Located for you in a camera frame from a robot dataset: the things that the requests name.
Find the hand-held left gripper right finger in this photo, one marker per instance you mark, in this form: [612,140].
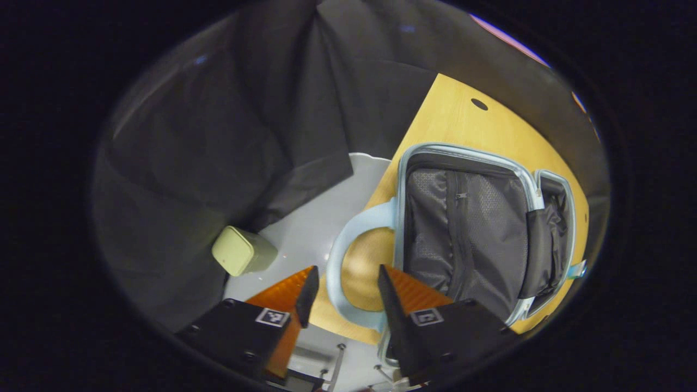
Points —
[393,310]

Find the light blue suitcase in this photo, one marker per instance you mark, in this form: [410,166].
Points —
[468,228]

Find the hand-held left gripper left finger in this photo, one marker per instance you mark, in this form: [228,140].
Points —
[307,296]

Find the pale green bin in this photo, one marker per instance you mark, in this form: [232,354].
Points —
[239,250]

